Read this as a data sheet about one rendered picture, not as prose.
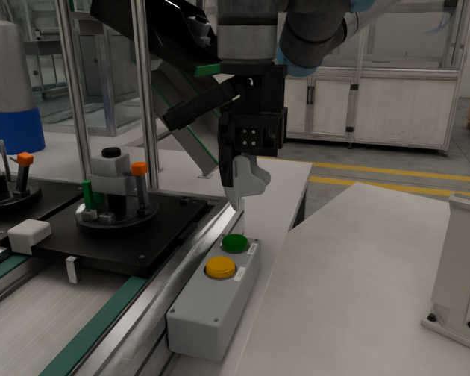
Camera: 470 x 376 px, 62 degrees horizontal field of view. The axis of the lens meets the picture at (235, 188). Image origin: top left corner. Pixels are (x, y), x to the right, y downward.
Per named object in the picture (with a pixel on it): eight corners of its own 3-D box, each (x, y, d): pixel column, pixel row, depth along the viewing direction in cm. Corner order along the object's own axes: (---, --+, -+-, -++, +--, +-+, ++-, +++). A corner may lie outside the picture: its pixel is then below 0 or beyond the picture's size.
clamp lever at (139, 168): (152, 204, 66) (147, 162, 63) (146, 210, 64) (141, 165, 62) (133, 203, 67) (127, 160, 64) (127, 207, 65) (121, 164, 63)
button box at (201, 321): (260, 270, 66) (261, 237, 63) (220, 365, 47) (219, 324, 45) (221, 263, 68) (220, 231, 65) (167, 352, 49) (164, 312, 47)
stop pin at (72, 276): (82, 279, 59) (78, 257, 57) (77, 284, 58) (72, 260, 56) (74, 277, 59) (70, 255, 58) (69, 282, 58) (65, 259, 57)
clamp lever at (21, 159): (29, 190, 73) (34, 155, 70) (21, 194, 71) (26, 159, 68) (13, 181, 74) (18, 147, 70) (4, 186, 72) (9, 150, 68)
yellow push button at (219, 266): (238, 269, 57) (238, 257, 56) (230, 286, 53) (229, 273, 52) (212, 265, 58) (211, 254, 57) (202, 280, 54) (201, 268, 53)
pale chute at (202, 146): (233, 159, 94) (245, 148, 91) (205, 176, 83) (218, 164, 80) (160, 69, 95) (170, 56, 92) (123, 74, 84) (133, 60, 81)
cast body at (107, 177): (139, 186, 67) (135, 147, 65) (125, 196, 63) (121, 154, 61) (97, 181, 69) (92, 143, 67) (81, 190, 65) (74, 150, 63)
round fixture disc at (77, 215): (172, 207, 72) (172, 197, 72) (133, 244, 60) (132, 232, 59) (107, 198, 76) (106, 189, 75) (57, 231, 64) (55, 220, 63)
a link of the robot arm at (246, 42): (208, 25, 47) (229, 26, 54) (210, 66, 48) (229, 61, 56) (270, 25, 45) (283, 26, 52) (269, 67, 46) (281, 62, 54)
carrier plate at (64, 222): (207, 209, 76) (207, 199, 75) (148, 279, 55) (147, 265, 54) (101, 195, 83) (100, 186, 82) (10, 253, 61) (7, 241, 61)
